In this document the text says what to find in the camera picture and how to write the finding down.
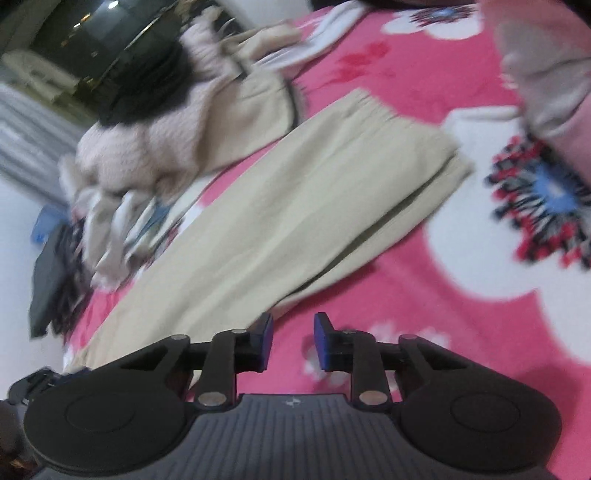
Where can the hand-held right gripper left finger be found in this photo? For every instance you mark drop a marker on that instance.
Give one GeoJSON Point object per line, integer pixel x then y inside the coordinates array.
{"type": "Point", "coordinates": [266, 342]}

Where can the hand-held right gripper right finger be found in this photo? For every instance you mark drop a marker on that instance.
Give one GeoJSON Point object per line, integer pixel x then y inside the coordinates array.
{"type": "Point", "coordinates": [321, 342]}

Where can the beige pants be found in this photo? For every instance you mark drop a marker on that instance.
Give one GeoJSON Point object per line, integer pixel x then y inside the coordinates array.
{"type": "Point", "coordinates": [286, 207]}

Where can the dark clothes pile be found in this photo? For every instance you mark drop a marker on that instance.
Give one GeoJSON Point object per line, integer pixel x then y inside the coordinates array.
{"type": "Point", "coordinates": [51, 277]}

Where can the pink floral blanket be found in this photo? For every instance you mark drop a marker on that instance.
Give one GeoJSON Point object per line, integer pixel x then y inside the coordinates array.
{"type": "Point", "coordinates": [438, 323]}

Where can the blue box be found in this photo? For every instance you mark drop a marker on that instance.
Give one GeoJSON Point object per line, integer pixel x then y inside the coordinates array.
{"type": "Point", "coordinates": [44, 226]}

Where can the white crumpled cloth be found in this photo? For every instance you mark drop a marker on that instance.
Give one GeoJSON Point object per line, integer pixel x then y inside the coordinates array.
{"type": "Point", "coordinates": [115, 230]}

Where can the pink white checkered knit garment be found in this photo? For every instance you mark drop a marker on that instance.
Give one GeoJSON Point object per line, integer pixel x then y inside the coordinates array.
{"type": "Point", "coordinates": [161, 138]}

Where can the cream garment with dark trim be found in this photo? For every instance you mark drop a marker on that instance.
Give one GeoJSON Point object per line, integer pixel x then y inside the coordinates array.
{"type": "Point", "coordinates": [258, 106]}

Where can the grey curtain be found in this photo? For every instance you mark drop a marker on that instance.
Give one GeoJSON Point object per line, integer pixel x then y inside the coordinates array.
{"type": "Point", "coordinates": [32, 138]}

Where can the black garment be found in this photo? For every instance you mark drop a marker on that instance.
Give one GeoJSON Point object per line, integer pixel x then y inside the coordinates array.
{"type": "Point", "coordinates": [147, 92]}

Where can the dark window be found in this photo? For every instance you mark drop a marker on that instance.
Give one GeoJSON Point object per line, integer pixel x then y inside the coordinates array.
{"type": "Point", "coordinates": [92, 32]}

